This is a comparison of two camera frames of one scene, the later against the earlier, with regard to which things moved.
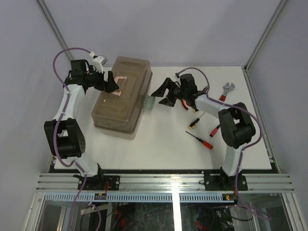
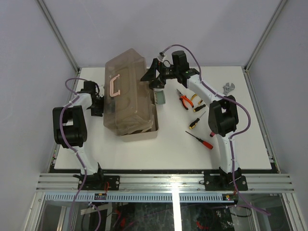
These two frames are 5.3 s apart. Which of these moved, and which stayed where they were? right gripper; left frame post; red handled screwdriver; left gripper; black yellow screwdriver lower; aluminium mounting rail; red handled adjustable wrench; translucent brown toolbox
Moved: left gripper; right gripper; translucent brown toolbox
Stayed: red handled screwdriver; red handled adjustable wrench; aluminium mounting rail; black yellow screwdriver lower; left frame post
